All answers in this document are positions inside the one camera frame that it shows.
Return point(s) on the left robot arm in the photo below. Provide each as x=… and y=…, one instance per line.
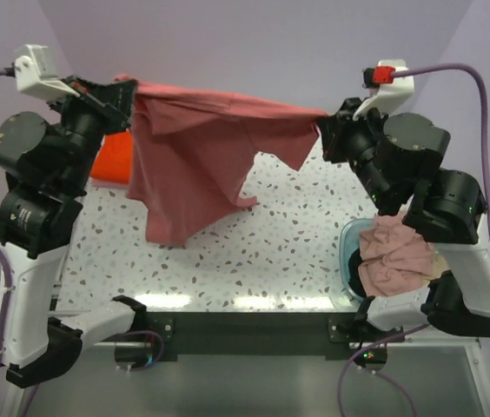
x=47, y=167

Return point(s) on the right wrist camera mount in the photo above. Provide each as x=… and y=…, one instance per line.
x=387, y=94

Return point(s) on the blue plastic laundry basket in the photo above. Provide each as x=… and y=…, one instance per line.
x=349, y=242

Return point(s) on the black garment in basket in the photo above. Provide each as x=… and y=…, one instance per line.
x=354, y=277

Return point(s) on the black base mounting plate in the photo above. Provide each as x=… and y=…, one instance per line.
x=330, y=335

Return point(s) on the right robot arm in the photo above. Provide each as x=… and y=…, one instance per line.
x=398, y=160

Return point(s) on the crumpled light pink t shirt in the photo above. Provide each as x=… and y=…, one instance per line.
x=395, y=259

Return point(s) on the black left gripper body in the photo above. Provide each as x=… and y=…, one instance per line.
x=90, y=115

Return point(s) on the dusty red t shirt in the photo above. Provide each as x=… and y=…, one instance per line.
x=193, y=150

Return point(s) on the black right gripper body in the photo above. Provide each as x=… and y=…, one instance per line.
x=353, y=140

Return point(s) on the folded orange t shirt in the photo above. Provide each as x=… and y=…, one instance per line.
x=114, y=159

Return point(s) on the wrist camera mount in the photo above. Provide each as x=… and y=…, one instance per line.
x=387, y=94
x=36, y=74

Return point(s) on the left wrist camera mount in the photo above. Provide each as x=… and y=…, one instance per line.
x=36, y=74

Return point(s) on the crumpled beige t shirt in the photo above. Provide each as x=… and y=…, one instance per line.
x=439, y=267

